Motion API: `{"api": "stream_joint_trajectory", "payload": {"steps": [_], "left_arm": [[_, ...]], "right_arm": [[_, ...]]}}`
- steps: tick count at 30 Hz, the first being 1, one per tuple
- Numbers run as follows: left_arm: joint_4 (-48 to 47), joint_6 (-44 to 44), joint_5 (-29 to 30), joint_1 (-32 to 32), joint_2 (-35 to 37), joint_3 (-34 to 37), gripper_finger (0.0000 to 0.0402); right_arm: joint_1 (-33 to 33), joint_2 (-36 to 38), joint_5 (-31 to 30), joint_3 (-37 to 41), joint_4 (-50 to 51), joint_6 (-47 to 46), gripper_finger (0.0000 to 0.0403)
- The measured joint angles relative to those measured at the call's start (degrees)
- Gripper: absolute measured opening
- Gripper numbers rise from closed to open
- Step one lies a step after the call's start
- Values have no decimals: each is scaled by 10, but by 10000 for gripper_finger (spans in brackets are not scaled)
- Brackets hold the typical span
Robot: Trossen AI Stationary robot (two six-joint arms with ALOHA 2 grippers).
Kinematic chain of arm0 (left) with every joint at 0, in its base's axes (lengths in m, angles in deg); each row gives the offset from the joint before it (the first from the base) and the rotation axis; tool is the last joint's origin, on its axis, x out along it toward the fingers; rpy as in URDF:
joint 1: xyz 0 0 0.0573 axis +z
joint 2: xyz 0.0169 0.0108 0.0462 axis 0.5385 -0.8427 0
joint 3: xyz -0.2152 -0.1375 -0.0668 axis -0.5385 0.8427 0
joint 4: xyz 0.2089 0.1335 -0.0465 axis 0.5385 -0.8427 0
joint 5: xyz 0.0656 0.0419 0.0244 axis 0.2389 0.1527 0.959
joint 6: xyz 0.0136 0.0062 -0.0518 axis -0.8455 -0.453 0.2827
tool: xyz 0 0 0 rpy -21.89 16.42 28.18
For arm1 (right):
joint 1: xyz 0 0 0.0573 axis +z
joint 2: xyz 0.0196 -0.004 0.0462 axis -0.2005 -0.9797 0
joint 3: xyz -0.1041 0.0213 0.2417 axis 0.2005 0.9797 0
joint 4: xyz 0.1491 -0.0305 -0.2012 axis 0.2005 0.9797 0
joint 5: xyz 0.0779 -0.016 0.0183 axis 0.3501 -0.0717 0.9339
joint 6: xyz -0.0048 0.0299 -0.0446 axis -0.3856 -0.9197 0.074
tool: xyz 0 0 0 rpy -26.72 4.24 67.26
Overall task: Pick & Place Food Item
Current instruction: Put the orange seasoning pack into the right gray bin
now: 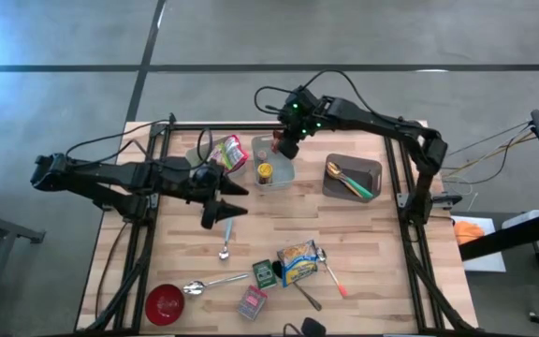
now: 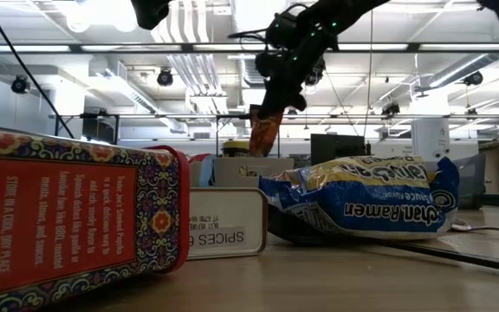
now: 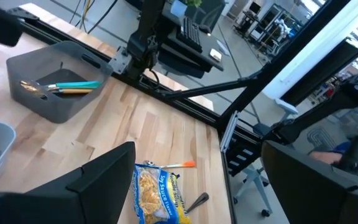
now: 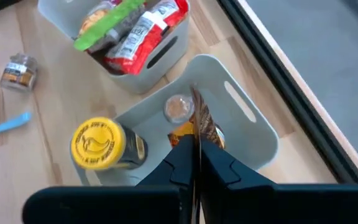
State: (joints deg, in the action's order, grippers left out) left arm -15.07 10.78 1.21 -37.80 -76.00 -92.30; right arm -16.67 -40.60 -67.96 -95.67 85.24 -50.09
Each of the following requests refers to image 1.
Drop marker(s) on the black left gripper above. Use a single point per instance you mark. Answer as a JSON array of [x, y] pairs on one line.
[[190, 180]]

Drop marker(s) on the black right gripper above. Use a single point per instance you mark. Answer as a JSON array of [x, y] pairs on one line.
[[304, 114]]

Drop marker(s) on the black spice jar yellow lid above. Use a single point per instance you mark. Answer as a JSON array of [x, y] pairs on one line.
[[265, 172]]

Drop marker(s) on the pink yellow snack packet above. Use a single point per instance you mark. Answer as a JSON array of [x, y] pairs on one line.
[[215, 154]]

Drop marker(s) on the green pink snack packet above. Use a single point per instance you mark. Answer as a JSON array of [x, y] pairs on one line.
[[236, 152]]

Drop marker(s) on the green spice tin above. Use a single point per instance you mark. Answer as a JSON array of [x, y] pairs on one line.
[[264, 274]]

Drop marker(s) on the large silver spoon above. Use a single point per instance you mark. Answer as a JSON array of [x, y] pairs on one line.
[[193, 288]]

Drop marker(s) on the blue yellow ramen packet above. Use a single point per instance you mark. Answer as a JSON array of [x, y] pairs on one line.
[[297, 264]]

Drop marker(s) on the patterned paprika tin red lid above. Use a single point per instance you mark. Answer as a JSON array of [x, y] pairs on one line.
[[252, 302]]

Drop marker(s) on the shiny black metal spoon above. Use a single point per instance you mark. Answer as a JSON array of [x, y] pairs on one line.
[[309, 297]]

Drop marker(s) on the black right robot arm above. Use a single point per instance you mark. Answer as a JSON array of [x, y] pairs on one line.
[[382, 122]]

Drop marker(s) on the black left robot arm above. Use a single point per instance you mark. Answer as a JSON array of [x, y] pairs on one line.
[[110, 175]]

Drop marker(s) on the white plastic storage bin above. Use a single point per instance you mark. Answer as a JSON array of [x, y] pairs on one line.
[[283, 175], [191, 156]]

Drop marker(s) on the grey plastic cutlery tray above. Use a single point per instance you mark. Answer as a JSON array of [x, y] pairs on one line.
[[330, 187]]

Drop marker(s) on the red bowl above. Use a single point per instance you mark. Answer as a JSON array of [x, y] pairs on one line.
[[164, 305]]

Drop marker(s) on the orange cloth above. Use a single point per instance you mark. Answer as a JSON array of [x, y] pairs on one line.
[[468, 232]]

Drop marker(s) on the white paper sheet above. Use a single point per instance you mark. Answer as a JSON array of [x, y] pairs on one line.
[[489, 262]]

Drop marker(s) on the white plastic container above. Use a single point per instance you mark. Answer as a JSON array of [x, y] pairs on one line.
[[524, 217]]

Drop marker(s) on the black metal table frame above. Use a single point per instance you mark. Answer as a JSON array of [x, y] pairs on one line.
[[227, 126]]

